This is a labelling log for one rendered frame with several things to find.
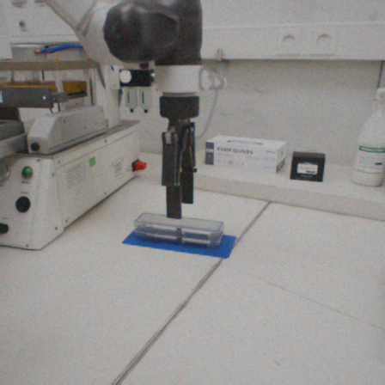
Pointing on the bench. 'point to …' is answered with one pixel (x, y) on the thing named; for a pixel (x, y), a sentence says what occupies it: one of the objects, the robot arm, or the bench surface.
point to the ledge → (296, 188)
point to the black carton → (308, 166)
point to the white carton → (246, 153)
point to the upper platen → (76, 88)
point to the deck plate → (76, 143)
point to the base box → (83, 181)
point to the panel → (20, 225)
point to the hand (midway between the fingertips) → (180, 198)
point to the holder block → (9, 128)
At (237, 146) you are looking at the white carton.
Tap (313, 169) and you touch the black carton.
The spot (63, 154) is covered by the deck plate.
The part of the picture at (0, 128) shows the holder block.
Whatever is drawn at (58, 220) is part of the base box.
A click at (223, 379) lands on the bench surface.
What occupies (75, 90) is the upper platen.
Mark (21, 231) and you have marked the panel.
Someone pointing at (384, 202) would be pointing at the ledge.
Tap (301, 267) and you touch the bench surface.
